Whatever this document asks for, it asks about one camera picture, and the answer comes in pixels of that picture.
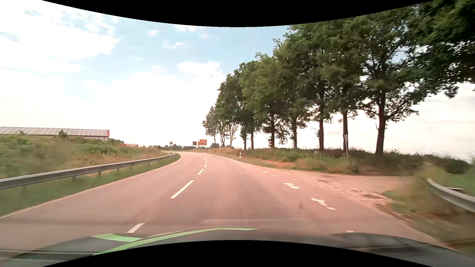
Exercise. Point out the grass verge with tall weeds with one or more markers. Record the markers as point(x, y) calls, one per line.
point(430, 207)

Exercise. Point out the short grey guard rail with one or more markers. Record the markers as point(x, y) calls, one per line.
point(451, 194)

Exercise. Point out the road markings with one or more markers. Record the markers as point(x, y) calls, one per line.
point(182, 188)

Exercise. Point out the car's own bonnet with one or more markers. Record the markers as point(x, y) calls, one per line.
point(222, 237)

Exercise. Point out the grey asphalt road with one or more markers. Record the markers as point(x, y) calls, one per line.
point(230, 185)

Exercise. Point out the thin post by tree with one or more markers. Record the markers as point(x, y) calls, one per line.
point(346, 142)

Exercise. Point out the long grey guard rail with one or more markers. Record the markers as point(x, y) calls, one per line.
point(85, 170)

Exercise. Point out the grass verge under trees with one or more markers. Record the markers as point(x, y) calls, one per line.
point(315, 157)

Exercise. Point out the row of trees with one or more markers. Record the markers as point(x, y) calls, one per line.
point(319, 81)

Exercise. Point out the long building with grey roof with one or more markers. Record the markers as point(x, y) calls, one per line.
point(52, 131)

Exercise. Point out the orange billboard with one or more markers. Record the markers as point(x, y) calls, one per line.
point(202, 142)

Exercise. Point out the grass verge with bank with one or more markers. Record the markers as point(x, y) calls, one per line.
point(55, 159)

